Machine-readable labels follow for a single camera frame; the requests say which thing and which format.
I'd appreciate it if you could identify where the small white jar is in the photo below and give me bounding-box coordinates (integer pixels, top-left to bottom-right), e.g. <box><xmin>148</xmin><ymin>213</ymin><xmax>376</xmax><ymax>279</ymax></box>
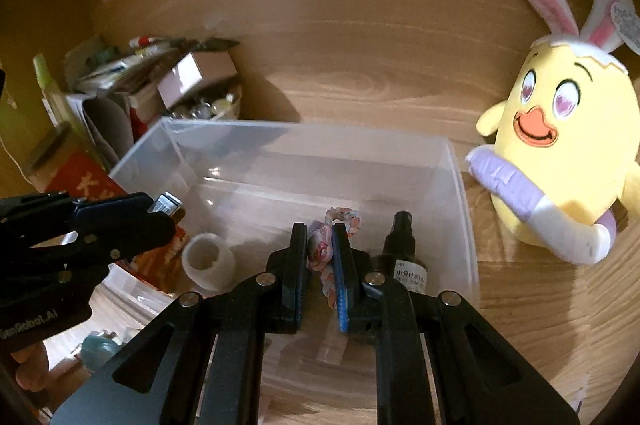
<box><xmin>181</xmin><ymin>232</ymin><xmax>237</xmax><ymax>291</ymax></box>

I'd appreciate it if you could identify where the red printed packet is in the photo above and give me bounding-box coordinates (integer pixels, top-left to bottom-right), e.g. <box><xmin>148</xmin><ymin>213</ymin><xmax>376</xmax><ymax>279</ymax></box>
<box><xmin>45</xmin><ymin>155</ymin><xmax>191</xmax><ymax>296</ymax></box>

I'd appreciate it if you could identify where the pink braided hair tie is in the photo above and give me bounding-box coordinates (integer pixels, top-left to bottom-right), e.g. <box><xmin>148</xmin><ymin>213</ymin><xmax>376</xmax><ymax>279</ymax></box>
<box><xmin>307</xmin><ymin>206</ymin><xmax>363</xmax><ymax>311</ymax></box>

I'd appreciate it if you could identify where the white cardboard box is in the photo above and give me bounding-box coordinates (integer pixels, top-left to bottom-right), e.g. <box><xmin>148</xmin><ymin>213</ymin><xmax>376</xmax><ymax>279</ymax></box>
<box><xmin>157</xmin><ymin>51</ymin><xmax>238</xmax><ymax>110</ymax></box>

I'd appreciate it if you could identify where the small silver item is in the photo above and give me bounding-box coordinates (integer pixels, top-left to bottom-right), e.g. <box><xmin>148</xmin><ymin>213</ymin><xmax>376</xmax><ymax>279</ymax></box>
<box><xmin>152</xmin><ymin>191</ymin><xmax>185</xmax><ymax>220</ymax></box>

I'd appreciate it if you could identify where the dark green spray bottle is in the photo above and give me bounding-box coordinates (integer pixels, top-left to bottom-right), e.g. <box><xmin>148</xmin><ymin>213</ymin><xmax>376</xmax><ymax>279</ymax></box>
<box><xmin>370</xmin><ymin>211</ymin><xmax>431</xmax><ymax>296</ymax></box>

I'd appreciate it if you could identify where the yellow chick plush toy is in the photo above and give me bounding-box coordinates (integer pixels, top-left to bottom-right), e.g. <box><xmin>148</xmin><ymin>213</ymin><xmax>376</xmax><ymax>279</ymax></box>
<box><xmin>467</xmin><ymin>0</ymin><xmax>640</xmax><ymax>266</ymax></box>

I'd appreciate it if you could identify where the clear plastic storage bin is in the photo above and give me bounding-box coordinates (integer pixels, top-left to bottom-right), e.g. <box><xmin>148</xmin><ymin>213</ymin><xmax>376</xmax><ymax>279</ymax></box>
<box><xmin>95</xmin><ymin>117</ymin><xmax>481</xmax><ymax>411</ymax></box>

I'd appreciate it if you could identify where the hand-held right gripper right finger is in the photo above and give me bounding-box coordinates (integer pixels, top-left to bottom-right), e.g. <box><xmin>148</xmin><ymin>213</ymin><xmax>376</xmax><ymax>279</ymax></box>
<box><xmin>331</xmin><ymin>223</ymin><xmax>581</xmax><ymax>425</ymax></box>

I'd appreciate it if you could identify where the person's left hand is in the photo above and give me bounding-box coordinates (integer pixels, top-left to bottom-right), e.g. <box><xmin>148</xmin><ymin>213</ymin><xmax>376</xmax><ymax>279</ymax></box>
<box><xmin>7</xmin><ymin>340</ymin><xmax>53</xmax><ymax>411</ymax></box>

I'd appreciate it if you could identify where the stack of books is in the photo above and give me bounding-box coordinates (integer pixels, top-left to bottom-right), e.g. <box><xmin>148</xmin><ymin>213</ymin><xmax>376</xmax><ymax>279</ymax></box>
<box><xmin>75</xmin><ymin>37</ymin><xmax>241</xmax><ymax>140</ymax></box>

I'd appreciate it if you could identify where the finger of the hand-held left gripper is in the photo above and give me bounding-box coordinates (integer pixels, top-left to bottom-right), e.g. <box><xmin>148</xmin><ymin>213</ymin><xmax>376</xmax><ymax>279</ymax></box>
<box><xmin>0</xmin><ymin>191</ymin><xmax>76</xmax><ymax>241</ymax></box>
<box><xmin>30</xmin><ymin>191</ymin><xmax>177</xmax><ymax>267</ymax></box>

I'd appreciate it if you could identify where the pale teal bottle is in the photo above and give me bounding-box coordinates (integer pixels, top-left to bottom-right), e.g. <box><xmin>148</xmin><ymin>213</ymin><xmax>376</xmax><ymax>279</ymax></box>
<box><xmin>80</xmin><ymin>330</ymin><xmax>123</xmax><ymax>373</ymax></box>

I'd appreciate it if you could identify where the yellow-green spray bottle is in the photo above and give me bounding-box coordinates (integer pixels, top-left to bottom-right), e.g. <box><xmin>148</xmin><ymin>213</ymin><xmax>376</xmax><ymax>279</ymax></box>
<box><xmin>32</xmin><ymin>53</ymin><xmax>66</xmax><ymax>126</ymax></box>

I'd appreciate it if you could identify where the brown mug with lid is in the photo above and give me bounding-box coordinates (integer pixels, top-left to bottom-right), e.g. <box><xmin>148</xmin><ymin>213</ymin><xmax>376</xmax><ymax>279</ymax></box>
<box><xmin>22</xmin><ymin>125</ymin><xmax>96</xmax><ymax>188</ymax></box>

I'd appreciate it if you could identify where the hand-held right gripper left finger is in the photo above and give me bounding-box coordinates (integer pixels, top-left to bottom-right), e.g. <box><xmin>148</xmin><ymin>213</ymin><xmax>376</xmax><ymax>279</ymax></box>
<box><xmin>50</xmin><ymin>221</ymin><xmax>310</xmax><ymax>425</ymax></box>

